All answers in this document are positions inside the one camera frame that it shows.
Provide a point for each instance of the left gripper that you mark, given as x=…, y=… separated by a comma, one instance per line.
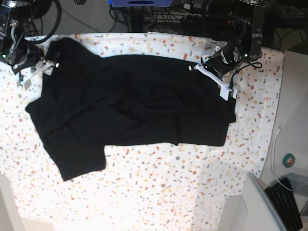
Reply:
x=222, y=61

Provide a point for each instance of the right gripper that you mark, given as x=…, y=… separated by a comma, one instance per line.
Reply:
x=27, y=56

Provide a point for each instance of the black t-shirt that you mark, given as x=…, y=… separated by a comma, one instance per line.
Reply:
x=89, y=102

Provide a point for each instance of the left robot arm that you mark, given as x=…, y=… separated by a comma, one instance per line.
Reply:
x=239, y=23

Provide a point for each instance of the green tape roll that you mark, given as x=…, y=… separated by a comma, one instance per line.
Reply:
x=288, y=161

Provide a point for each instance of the black keyboard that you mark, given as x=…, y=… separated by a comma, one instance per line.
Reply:
x=284, y=202

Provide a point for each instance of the grey laptop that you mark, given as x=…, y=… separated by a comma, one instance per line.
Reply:
x=261, y=214

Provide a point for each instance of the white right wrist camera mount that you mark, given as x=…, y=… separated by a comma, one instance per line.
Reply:
x=23, y=78

